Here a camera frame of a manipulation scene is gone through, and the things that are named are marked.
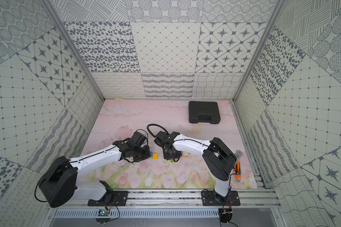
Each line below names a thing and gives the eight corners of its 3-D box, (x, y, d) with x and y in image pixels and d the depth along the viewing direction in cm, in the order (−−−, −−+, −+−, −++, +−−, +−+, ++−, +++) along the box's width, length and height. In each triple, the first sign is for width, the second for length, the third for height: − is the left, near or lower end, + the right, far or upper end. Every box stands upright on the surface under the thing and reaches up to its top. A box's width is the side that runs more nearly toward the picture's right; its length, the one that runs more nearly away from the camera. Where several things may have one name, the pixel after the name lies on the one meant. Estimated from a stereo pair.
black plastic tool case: (189, 124, 107) (190, 119, 103) (187, 103, 121) (188, 98, 117) (220, 124, 107) (222, 119, 103) (215, 103, 121) (216, 98, 117)
